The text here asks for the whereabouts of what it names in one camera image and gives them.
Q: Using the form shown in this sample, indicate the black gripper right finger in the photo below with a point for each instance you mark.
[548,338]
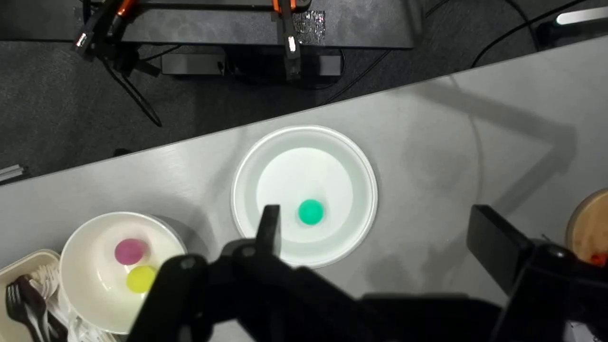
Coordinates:
[498,245]

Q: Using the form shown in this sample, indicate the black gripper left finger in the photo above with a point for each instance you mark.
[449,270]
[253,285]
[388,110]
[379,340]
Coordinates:
[268,236]

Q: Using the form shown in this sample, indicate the small green ball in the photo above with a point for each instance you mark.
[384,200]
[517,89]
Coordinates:
[310,211]

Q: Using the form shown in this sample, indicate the white bowl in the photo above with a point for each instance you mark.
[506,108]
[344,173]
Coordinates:
[94,281]

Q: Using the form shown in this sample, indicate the white plastic plate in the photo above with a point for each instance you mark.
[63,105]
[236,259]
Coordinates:
[308,162]

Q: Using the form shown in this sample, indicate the wooden stand base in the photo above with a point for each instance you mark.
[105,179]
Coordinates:
[588,230]

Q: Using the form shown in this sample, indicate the yellow ball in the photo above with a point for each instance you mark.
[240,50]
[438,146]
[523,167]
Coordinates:
[141,278]

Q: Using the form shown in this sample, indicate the pink ball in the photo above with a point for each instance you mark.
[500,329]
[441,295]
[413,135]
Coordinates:
[130,251]

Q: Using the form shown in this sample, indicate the beige cutlery tray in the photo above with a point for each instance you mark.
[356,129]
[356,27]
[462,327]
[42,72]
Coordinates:
[42,270]

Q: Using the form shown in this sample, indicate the black plastic fork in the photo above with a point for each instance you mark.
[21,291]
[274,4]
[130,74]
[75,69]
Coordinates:
[27,306]

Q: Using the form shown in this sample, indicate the orange handled clamp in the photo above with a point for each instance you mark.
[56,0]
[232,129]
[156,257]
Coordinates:
[293,51]
[101,27]

